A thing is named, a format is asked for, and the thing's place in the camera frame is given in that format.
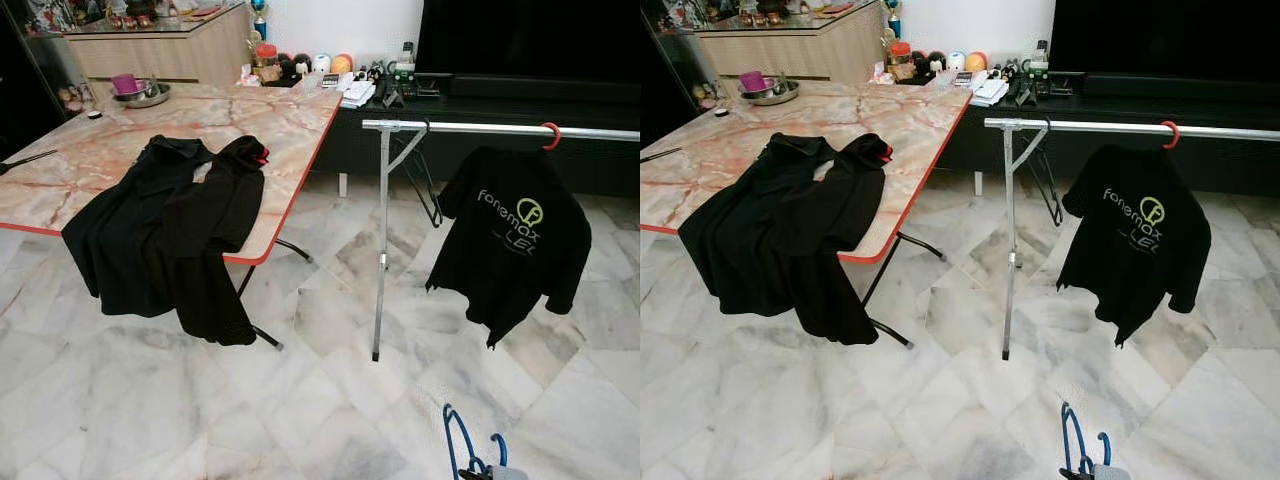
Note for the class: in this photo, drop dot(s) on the silver metal clothes rack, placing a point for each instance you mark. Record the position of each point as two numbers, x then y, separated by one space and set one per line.
480 128
1100 127

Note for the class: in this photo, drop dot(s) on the black soundbar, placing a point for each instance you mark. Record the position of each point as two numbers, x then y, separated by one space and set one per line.
1180 87
550 90

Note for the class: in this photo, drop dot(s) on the pink tissue pack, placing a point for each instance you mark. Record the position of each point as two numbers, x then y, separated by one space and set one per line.
883 74
249 77

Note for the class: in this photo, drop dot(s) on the white blue plush ball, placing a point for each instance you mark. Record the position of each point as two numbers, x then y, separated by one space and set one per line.
956 62
321 64

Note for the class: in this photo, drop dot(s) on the orange plush ball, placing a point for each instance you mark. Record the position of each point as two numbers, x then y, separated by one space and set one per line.
976 62
342 64

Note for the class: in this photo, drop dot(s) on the green mug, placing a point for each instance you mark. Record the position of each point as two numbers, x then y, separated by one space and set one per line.
1037 68
402 70

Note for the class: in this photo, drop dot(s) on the black plush ball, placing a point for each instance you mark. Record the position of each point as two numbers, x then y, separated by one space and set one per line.
920 62
303 64
938 62
286 64

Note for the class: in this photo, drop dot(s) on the red plastic hanger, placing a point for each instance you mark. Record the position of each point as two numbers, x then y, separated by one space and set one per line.
555 132
1175 131

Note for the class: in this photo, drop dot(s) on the pink cup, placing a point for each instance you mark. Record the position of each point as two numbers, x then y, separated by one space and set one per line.
125 84
753 82

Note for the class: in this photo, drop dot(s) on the dark grey plastic hanger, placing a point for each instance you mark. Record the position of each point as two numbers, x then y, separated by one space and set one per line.
1058 213
436 215

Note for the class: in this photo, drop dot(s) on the blue gold trophy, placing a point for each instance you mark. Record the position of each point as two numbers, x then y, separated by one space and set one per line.
893 17
259 18

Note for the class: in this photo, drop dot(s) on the black remote control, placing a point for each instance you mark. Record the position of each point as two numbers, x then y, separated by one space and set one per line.
389 96
1022 94

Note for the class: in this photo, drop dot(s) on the marble top folding table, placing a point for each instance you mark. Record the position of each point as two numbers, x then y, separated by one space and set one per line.
250 115
880 120

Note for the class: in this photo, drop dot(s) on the black shirt green logo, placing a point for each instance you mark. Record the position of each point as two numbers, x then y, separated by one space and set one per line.
510 260
1130 270

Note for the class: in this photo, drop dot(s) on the black shirt red collar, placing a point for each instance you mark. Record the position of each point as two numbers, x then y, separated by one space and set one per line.
840 260
215 260

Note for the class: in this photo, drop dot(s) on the steel bowl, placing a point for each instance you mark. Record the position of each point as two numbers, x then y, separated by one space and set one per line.
150 98
778 95

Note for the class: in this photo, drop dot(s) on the small black device box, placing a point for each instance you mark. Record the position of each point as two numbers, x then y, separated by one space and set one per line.
422 89
1056 87

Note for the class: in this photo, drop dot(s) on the light wood sideboard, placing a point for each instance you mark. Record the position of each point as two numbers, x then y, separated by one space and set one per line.
170 55
800 55

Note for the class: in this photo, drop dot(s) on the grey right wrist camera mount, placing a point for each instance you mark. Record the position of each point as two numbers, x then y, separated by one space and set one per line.
508 473
1112 473

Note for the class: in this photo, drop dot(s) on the plain black shirt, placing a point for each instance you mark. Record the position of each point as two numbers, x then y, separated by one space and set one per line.
740 240
120 240

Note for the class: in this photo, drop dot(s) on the black tv console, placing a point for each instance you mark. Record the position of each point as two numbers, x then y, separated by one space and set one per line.
1240 165
500 110

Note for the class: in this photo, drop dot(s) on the blue plastic hanger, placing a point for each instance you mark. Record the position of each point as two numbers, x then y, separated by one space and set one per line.
452 440
1068 440

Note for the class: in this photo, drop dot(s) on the stack of papers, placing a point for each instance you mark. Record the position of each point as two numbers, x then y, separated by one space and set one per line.
348 90
980 88

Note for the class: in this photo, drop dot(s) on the red lid glass jar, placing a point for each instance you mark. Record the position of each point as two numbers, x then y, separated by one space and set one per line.
901 62
266 64

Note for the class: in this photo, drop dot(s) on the dark display cabinet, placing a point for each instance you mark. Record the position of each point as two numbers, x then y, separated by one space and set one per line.
660 80
25 80

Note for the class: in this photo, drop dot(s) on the black flat television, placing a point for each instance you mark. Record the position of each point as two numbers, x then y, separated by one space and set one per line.
530 35
1160 35

